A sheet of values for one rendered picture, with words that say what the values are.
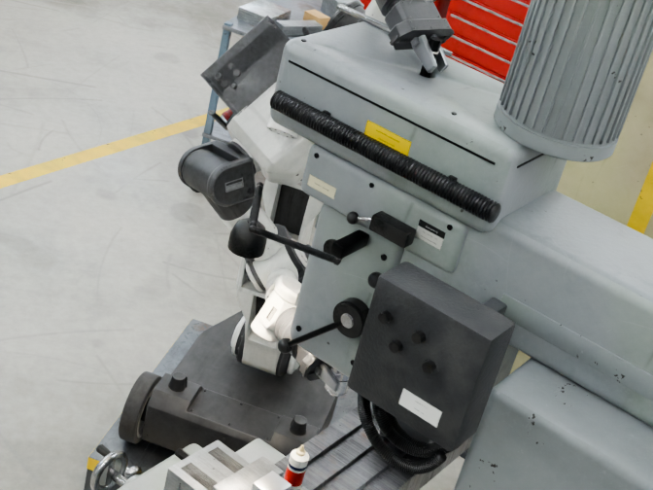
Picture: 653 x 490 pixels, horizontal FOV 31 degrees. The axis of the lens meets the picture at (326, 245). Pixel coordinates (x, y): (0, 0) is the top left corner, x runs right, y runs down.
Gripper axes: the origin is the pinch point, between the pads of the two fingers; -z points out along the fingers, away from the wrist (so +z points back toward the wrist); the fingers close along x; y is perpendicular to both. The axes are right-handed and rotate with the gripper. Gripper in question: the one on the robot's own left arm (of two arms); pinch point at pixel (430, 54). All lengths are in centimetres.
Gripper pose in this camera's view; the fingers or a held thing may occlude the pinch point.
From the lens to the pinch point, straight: 200.5
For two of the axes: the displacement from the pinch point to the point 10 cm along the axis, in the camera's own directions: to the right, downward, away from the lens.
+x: -7.9, 1.4, -6.0
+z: -3.9, -8.7, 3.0
